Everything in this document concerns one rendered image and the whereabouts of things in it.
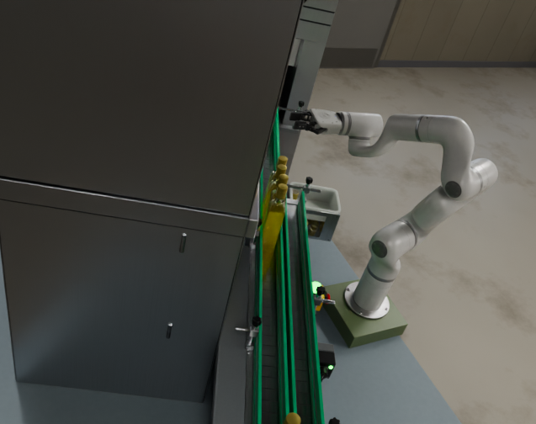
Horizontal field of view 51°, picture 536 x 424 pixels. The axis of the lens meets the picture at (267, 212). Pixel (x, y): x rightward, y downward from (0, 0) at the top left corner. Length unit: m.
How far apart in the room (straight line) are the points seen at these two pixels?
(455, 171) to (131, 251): 0.97
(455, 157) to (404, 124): 0.22
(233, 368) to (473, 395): 1.97
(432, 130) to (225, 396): 1.02
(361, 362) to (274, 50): 1.41
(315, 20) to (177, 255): 1.69
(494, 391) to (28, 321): 2.57
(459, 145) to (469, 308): 2.20
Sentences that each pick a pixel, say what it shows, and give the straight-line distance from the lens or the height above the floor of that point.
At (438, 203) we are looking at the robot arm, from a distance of 1.92.
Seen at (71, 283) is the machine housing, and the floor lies 1.25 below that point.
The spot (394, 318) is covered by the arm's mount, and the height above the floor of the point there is 0.82.
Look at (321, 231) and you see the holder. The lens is 2.48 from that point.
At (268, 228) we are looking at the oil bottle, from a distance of 1.98.
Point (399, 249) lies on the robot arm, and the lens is 2.03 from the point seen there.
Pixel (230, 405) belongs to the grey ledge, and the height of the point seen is 1.05.
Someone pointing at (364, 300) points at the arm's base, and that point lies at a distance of 2.27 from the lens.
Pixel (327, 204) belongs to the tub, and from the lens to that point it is 2.56.
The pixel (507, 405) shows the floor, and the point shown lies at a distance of 3.51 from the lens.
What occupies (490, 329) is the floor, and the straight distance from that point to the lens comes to 3.85.
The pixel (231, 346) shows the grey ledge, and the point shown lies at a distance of 1.75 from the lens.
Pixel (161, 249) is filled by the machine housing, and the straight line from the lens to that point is 1.46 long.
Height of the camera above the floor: 2.42
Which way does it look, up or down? 38 degrees down
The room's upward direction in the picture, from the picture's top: 15 degrees clockwise
